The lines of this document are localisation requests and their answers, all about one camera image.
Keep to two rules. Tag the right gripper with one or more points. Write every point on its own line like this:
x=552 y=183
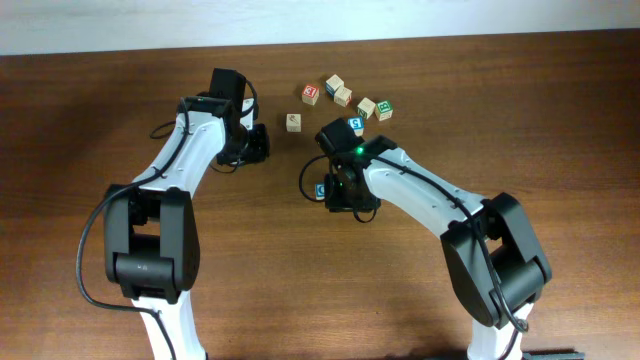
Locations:
x=350 y=198

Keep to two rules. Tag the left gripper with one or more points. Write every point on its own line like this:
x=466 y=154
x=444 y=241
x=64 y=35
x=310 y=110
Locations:
x=261 y=150

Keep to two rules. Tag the blue letter D block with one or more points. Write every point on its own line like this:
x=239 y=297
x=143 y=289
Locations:
x=320 y=192

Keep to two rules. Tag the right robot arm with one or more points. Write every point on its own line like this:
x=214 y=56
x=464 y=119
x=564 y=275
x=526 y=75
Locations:
x=495 y=261

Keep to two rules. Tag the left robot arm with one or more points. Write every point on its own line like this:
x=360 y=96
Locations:
x=151 y=241

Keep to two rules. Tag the wooden block brown picture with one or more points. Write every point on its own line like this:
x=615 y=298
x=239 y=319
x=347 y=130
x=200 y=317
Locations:
x=293 y=123

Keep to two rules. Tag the blue number five block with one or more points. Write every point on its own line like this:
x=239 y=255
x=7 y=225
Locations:
x=357 y=124

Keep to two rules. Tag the wooden block green picture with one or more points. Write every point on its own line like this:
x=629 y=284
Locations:
x=366 y=108

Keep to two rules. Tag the red number three block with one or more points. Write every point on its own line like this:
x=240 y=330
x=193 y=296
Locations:
x=310 y=94

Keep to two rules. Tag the green letter B block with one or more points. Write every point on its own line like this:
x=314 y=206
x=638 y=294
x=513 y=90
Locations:
x=384 y=110

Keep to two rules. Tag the plain wooden block brown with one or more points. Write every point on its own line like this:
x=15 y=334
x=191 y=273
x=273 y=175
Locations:
x=343 y=96

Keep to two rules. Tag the wooden block blue side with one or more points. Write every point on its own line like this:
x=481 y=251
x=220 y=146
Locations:
x=333 y=84

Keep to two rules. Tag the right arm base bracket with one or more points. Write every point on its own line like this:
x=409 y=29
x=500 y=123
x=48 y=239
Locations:
x=571 y=355

